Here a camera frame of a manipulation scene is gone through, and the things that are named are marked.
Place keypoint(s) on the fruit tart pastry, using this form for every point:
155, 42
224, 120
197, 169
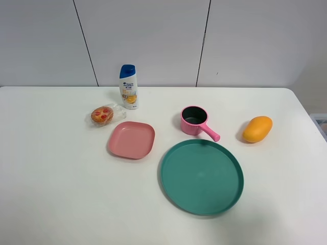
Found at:
105, 115

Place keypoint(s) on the pink square plate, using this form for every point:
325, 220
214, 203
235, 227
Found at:
132, 140

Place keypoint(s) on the white blue shampoo bottle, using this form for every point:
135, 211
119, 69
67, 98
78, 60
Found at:
128, 86

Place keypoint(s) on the round teal tray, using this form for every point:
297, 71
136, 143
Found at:
201, 177

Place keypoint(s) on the orange mango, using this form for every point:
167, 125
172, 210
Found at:
257, 129

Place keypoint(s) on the grey box at table edge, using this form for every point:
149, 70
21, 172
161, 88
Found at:
320, 120

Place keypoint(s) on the pink saucepan with handle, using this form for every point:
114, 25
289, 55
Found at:
194, 121

